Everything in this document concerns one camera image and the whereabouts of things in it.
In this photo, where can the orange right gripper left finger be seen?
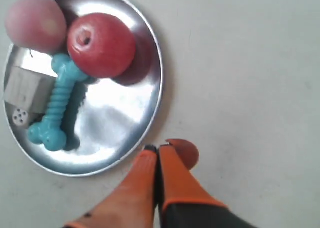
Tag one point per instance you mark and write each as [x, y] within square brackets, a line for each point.
[132, 203]

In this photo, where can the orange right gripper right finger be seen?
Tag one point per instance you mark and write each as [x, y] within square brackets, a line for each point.
[184, 202]

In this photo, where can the round silver metal plate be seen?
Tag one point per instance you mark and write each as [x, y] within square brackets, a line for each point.
[106, 119]

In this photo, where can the teal rubber bone toy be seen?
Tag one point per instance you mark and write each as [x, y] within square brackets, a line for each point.
[48, 131]

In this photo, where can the red apple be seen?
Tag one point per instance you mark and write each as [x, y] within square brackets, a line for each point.
[101, 45]

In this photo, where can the small wooden die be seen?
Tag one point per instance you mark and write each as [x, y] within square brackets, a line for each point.
[21, 118]

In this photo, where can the grey wooden block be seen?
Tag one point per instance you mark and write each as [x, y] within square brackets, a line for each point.
[29, 90]

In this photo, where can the pink peach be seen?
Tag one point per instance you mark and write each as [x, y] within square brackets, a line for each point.
[39, 25]

